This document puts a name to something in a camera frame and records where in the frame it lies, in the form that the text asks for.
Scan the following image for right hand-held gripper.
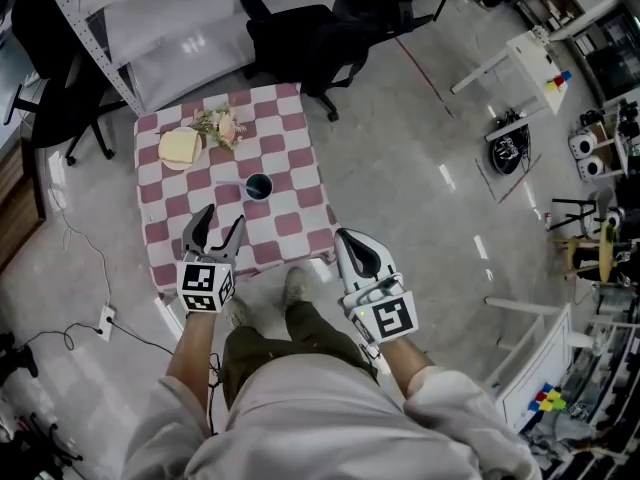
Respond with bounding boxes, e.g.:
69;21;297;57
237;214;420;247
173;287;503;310
333;227;420;345

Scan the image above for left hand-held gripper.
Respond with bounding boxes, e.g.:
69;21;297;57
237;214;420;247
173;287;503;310
175;203;247;315

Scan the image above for purple bendy straw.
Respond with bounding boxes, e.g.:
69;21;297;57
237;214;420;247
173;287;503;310
215;179;257;195

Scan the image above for grey cup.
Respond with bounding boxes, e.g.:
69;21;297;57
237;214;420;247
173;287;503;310
244;171;275;204

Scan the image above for person's left forearm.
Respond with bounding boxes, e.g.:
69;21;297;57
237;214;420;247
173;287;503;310
164;310;219;420

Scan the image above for person's right forearm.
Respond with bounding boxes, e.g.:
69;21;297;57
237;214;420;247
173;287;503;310
377;336;437;400

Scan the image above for red white checkered tablecloth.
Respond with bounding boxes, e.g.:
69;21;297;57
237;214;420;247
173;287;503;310
133;82;339;302

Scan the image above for person's right shoe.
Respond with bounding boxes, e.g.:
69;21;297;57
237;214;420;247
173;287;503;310
283;266;308;310

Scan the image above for person's shoe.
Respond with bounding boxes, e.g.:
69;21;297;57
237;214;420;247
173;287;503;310
283;266;308;310
222;294;254;330

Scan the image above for person's left shoe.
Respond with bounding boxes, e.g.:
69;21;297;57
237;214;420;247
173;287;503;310
222;294;254;330

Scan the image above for pink plate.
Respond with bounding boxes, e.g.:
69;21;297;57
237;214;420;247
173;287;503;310
157;127;204;172

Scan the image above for person's olive trousers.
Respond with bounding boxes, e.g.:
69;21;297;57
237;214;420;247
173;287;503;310
220;299;382;410

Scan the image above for yellow bread slice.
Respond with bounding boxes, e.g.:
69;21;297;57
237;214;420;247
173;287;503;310
158;130;198;165

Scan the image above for flower bouquet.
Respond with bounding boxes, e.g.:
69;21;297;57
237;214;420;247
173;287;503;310
189;102;248;152

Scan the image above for white power strip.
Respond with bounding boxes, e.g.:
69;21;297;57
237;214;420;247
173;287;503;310
96;305;118;342

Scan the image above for person's white shirt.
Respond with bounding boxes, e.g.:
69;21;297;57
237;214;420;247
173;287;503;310
121;351;545;480

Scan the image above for black round device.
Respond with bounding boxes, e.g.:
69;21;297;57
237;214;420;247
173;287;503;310
486;110;532;176

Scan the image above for black office chair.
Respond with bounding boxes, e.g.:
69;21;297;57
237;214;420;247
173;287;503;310
238;0;437;122
3;0;129;167

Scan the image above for wooden cabinet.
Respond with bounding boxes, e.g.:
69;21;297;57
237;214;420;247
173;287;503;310
0;137;48;275

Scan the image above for white framed table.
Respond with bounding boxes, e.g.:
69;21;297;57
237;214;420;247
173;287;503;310
483;295;592;433

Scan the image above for white metal shelf rack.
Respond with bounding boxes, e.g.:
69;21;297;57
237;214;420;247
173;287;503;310
38;0;426;117

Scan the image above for black bag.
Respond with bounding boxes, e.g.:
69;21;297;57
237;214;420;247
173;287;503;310
0;331;40;390

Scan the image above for wooden round table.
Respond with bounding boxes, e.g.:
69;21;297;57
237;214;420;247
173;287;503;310
551;220;620;285

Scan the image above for grey shell chair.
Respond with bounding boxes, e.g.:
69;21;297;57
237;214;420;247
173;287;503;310
591;186;617;235

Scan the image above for coloured blocks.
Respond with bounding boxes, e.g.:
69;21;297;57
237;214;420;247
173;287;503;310
544;69;574;92

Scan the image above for white square table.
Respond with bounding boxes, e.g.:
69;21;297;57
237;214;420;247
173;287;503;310
450;31;570;116

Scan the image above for black wheeled stand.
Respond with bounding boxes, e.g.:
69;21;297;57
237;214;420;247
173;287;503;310
0;411;85;480

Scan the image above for white power cable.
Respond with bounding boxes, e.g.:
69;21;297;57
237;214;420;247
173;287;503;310
47;167;113;310

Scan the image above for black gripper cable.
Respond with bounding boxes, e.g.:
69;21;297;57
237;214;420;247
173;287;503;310
206;351;225;437

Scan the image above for black floor cable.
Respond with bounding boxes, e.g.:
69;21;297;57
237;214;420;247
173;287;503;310
23;316;174;357

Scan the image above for black stool frame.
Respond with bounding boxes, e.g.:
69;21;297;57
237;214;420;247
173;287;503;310
549;197;602;232

